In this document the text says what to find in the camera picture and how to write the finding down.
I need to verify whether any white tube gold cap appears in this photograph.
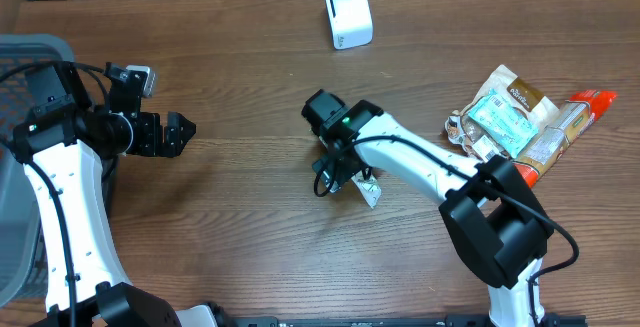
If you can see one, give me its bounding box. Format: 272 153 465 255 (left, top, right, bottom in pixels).
351 172 382 209

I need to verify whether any cream brown nut bag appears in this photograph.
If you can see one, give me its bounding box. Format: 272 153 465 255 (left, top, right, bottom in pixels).
444 65 558 161

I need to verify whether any teal snack packet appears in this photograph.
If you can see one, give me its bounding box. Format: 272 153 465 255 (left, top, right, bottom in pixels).
468 89 538 158

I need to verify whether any orange spaghetti packet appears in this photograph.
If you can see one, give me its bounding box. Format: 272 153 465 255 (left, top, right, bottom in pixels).
513 90 618 187

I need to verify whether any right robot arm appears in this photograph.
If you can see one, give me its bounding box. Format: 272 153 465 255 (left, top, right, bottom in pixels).
301 90 553 326

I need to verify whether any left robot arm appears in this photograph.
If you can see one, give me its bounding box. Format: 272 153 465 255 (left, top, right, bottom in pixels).
1 61 225 327

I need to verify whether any white barcode scanner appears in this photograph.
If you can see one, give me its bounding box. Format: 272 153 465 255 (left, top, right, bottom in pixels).
325 0 373 50

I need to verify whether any grey plastic basket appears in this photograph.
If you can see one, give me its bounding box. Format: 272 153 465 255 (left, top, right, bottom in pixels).
0 33 119 308

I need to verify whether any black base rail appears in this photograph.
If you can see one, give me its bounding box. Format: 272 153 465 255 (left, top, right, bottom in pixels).
219 314 589 327

